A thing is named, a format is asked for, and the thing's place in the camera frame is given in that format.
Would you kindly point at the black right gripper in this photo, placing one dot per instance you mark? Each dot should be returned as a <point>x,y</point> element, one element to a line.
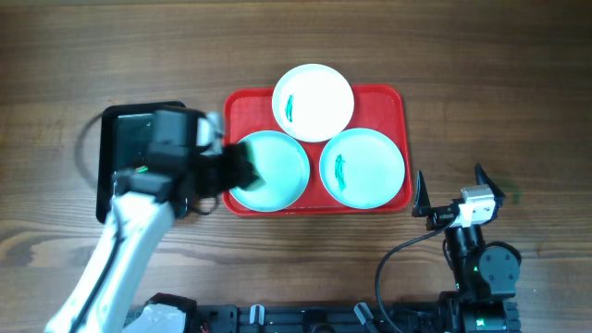
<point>437,216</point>

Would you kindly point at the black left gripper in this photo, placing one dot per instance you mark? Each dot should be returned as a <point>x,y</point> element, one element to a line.
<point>207,187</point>

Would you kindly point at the light blue plate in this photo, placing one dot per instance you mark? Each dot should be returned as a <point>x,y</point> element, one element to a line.
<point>362,168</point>
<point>283,169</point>

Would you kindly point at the white plate top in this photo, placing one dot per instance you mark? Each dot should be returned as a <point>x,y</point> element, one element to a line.
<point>312,103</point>

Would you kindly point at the green yellow sponge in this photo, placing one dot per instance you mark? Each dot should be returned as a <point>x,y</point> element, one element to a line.
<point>241,170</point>

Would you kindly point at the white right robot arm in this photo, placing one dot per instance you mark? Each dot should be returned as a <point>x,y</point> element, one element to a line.
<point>485,273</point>

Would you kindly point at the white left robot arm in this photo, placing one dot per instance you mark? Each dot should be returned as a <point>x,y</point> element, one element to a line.
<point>144,203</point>

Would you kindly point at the black water tray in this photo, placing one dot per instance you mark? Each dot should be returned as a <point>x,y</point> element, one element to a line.
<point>126,131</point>

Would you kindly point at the red plastic tray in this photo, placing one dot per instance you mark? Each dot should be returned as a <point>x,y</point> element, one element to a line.
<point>377,107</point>

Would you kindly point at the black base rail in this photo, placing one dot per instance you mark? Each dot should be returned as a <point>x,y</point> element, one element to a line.
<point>172,313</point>

